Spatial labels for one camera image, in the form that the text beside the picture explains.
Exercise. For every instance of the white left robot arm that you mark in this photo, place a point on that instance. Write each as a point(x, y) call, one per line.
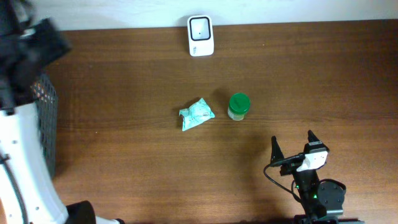
point(29, 119)

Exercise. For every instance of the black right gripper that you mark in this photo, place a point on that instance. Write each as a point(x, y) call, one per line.
point(275, 153)

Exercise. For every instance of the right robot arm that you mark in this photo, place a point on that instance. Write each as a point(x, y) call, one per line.
point(322, 199)

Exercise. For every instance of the green lid plastic jar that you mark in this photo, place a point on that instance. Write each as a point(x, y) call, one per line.
point(239, 105)

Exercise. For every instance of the light green pouch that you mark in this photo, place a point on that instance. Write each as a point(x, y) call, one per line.
point(196, 114)

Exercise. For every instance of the dark mesh basket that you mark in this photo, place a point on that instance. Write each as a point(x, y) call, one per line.
point(46, 100)

